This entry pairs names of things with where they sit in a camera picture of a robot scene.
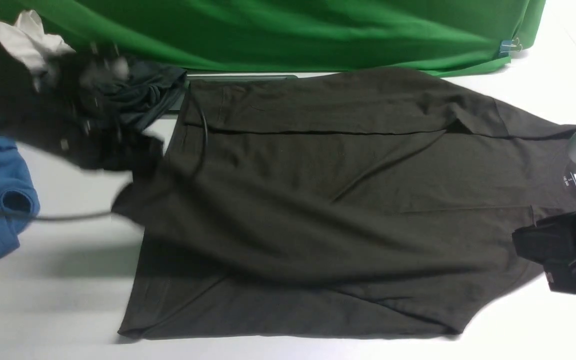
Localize dark gray long-sleeve shirt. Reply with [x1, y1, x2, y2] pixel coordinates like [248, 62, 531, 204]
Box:
[113, 67, 576, 340]

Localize green backdrop cloth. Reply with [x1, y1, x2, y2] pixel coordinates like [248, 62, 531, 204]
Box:
[0, 0, 546, 77]

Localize blue binder clip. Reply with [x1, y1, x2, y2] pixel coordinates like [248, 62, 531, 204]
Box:
[498, 37, 523, 58]

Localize gray table cable hatch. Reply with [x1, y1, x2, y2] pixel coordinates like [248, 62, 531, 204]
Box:
[164, 74, 298, 116]

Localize white crumpled shirt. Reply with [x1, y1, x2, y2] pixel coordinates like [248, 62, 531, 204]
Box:
[0, 10, 74, 75]

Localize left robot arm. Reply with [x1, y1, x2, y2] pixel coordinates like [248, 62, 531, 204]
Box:
[0, 42, 163, 173]

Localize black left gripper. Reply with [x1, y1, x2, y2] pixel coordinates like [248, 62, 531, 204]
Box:
[43, 52, 163, 173]

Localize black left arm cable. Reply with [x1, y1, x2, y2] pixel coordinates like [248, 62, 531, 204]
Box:
[0, 97, 210, 223]

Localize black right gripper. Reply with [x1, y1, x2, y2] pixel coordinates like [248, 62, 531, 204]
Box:
[512, 212, 576, 295]

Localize dark teal crumpled shirt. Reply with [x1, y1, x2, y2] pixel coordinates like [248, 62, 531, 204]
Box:
[93, 56, 186, 131]

